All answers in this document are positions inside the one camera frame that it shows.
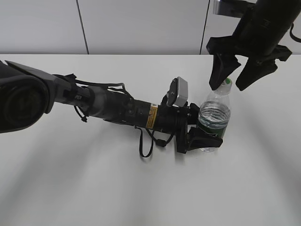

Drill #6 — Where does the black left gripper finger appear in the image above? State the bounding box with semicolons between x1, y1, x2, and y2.
187;127;223;153
189;103;199;124

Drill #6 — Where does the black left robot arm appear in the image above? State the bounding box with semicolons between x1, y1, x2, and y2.
0;61;223;153

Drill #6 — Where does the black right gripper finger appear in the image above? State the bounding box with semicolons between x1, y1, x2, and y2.
209;53;241;90
236;58;277;90

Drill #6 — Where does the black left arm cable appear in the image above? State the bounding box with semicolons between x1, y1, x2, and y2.
135;126;176;158

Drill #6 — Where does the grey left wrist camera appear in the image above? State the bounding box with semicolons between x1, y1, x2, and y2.
166;76;188;107

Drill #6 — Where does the white green bottle cap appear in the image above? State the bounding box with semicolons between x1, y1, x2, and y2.
214;78;232;95

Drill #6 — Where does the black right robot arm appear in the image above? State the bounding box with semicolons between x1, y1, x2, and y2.
206;0;301;91

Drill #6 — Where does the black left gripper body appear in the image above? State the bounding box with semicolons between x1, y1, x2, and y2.
157;103;194;153

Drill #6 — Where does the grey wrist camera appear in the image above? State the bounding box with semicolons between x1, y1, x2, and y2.
166;76;188;107
213;0;255;18

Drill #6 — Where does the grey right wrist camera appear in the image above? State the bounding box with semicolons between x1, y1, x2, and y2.
213;0;255;18

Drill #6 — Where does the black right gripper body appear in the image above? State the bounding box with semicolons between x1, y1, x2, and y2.
206;31;292;63

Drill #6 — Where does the clear water bottle green label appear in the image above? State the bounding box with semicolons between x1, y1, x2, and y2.
197;90;231;138

